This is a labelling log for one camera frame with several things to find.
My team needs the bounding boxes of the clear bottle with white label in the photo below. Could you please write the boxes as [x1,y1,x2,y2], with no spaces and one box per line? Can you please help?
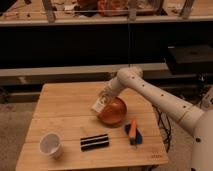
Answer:
[91,93,112,114]

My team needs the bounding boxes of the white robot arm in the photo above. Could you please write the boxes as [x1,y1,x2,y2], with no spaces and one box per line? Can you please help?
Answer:
[104,67,213,171]

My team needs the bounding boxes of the orange ceramic bowl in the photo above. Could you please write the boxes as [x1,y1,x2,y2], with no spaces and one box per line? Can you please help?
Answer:
[98,97,127,125]

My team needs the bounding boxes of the orange carrot toy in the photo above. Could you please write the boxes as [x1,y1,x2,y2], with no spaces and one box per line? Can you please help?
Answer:
[129,118,137,139]

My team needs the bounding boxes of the wooden table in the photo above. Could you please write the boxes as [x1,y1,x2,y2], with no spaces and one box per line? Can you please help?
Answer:
[16,82,168,171]

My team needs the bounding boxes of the black striped rectangular block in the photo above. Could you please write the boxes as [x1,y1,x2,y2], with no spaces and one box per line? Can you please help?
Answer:
[80,134,109,151]

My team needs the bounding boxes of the black box on shelf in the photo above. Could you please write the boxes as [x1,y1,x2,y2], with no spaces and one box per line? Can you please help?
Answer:
[165,45,213,74]

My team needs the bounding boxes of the white plastic cup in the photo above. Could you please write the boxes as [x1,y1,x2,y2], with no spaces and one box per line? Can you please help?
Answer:
[39,133,62,159]

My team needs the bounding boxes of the black cables beside table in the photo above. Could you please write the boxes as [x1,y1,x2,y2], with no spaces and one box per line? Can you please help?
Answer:
[153,106,173,153]

